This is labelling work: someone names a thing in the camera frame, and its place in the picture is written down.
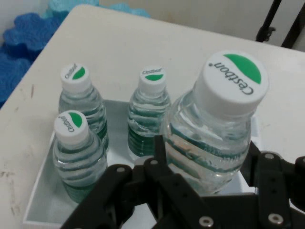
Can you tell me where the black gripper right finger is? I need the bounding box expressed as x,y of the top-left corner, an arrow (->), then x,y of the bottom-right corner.
240,140 -> 305,229

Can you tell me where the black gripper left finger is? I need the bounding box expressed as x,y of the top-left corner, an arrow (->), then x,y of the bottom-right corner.
61,135 -> 216,229

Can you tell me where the small clear water bottle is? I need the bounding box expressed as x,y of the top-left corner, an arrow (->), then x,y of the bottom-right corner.
161,49 -> 268,194
52,110 -> 107,203
127,65 -> 172,158
59,62 -> 110,151

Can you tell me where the white and blue cardboard box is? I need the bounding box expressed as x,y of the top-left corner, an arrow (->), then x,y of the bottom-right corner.
22,99 -> 261,229

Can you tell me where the black tripod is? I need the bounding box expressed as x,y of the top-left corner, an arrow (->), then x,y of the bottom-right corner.
255,0 -> 305,48

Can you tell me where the dark blue foam mat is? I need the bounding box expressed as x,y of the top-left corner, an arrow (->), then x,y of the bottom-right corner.
3,13 -> 70,57
0,45 -> 35,108

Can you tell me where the cyan foam mat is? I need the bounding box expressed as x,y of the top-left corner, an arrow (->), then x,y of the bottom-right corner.
42,0 -> 151,20

